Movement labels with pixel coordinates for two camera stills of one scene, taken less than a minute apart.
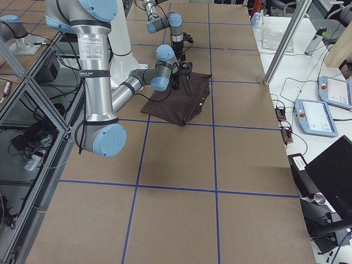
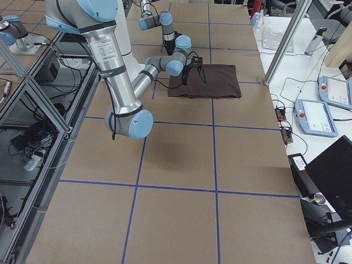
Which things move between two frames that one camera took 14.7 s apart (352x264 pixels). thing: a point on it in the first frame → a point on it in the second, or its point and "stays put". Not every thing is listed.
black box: [325, 187] stays put
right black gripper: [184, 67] → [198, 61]
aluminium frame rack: [38, 110] stays put
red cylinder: [257, 6] stays put
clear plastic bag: [271, 38] stays put
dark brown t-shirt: [180, 106] → [221, 82]
